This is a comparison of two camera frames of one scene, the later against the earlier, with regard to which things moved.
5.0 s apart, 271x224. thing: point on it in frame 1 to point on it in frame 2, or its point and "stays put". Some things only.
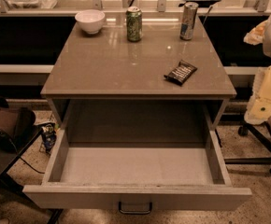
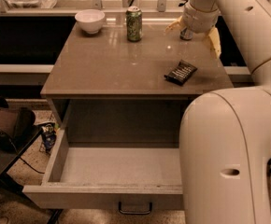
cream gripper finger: [256, 35] to [198, 18]
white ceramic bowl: [91, 20] stays put
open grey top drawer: [136, 178] stays put
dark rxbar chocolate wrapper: [181, 73] stays put
